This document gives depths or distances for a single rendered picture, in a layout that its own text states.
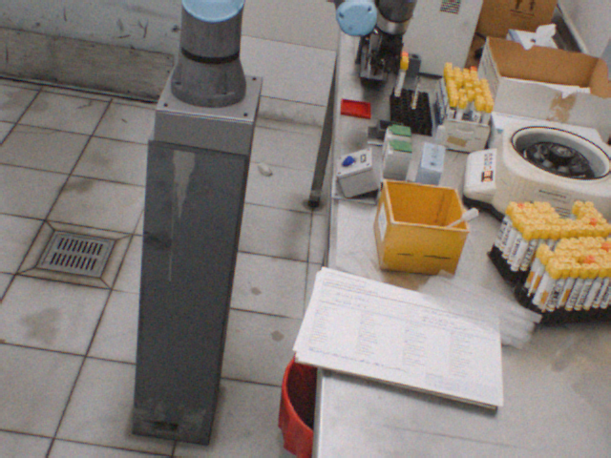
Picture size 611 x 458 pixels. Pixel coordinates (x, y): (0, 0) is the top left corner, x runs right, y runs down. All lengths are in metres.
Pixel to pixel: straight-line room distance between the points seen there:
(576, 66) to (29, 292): 1.68
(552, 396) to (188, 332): 0.95
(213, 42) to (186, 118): 0.16
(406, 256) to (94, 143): 2.15
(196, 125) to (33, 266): 1.23
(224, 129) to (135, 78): 2.04
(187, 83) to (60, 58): 2.09
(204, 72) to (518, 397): 0.84
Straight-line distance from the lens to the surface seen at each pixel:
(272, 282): 2.77
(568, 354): 1.40
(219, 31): 1.63
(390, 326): 1.31
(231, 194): 1.74
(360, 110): 1.93
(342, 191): 1.61
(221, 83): 1.68
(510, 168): 1.62
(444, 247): 1.43
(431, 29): 2.14
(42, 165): 3.26
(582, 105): 1.95
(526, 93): 1.91
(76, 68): 3.73
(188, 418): 2.19
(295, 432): 1.78
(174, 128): 1.68
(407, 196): 1.51
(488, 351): 1.32
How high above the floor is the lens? 1.72
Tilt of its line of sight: 35 degrees down
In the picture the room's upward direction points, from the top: 11 degrees clockwise
